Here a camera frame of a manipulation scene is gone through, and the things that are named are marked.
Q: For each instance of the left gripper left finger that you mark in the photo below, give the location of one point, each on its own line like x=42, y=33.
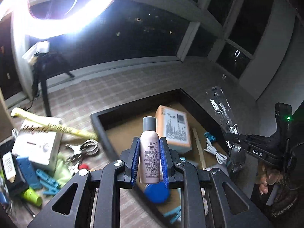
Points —
x=92, y=195

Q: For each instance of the blue clothes peg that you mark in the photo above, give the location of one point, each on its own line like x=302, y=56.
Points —
x=174, y=215

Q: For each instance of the white ring light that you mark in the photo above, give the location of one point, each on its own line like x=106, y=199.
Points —
x=70, y=16

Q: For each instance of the person's right hand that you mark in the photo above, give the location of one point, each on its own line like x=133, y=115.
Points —
x=267, y=176

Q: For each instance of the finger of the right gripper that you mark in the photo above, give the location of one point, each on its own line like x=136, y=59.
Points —
x=240, y=142

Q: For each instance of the light stand tripod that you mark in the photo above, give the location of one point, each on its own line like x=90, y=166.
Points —
x=41, y=59

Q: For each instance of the white cardboard box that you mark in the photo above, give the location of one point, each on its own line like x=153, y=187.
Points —
x=40, y=145

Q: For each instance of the green cleaning cloth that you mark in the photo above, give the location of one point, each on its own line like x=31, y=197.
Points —
x=62, y=173

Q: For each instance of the teal clothes hanger clip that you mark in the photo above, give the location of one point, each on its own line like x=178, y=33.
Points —
x=51, y=185

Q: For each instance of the black storage tray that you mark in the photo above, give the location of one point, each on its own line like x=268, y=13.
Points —
x=102, y=119

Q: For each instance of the green tube bottle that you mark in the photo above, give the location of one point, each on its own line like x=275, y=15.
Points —
x=32, y=197

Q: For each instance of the metal carabiner keys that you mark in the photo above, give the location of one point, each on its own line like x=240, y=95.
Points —
x=86, y=149

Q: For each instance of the yellow folding ruler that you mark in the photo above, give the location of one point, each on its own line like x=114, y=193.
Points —
x=49, y=125

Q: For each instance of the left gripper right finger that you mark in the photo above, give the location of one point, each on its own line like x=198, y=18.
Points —
x=208, y=198

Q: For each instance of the black wet wipes pack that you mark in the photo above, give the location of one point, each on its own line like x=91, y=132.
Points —
x=13, y=177

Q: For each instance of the orange tissue pack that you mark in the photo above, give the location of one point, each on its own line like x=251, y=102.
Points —
x=173, y=125

